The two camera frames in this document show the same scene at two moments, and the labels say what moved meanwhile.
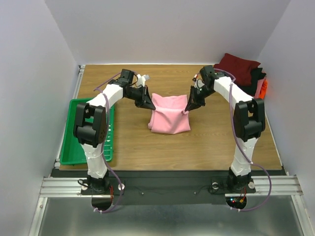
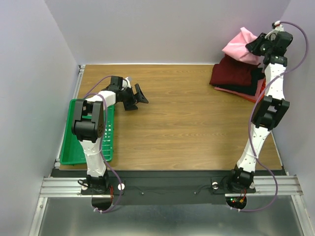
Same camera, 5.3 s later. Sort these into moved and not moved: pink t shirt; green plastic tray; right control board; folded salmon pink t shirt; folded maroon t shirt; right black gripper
Moved: pink t shirt; right black gripper
Not moved: folded salmon pink t shirt; folded maroon t shirt; right control board; green plastic tray
